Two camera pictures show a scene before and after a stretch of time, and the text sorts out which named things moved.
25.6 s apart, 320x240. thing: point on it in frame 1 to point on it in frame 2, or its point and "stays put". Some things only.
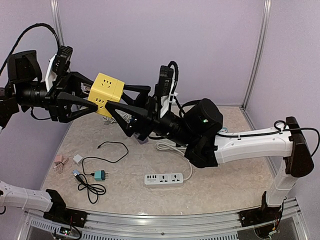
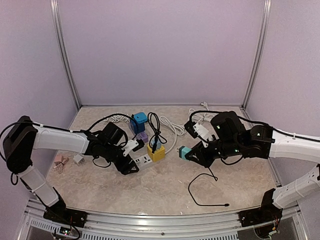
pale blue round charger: x=76 y=171 to x=158 y=144
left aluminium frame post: x=57 y=16 stays put
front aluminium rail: x=290 y=223 stays put
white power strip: x=168 y=180 to x=142 y=161
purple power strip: x=137 y=135 stays put
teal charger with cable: x=101 y=175 to x=182 y=152
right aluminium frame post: x=266 y=17 stays put
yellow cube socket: x=104 y=88 to x=158 y=155
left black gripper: x=60 y=89 to x=127 y=164
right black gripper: x=141 y=117 to x=198 y=150
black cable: x=93 y=190 to x=154 y=121
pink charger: x=59 y=161 stays put
